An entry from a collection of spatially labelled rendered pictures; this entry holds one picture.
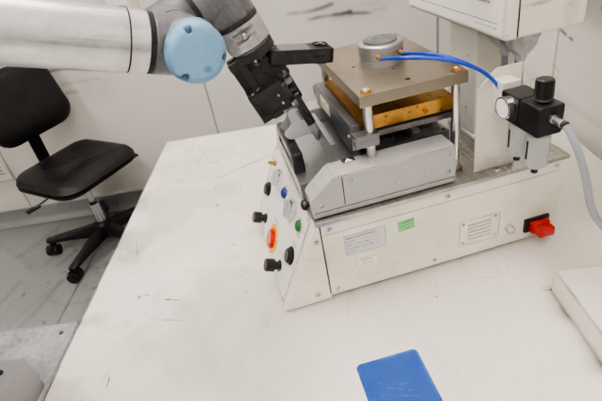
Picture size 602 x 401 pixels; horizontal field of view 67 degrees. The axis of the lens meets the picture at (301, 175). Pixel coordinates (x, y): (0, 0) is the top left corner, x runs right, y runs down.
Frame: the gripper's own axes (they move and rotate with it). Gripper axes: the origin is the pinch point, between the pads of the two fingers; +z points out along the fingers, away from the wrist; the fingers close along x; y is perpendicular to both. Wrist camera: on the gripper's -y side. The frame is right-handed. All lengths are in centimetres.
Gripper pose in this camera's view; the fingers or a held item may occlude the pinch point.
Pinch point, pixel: (318, 132)
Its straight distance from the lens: 84.7
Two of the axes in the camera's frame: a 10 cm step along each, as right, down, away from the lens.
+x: 2.2, 4.8, -8.5
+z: 4.8, 7.1, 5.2
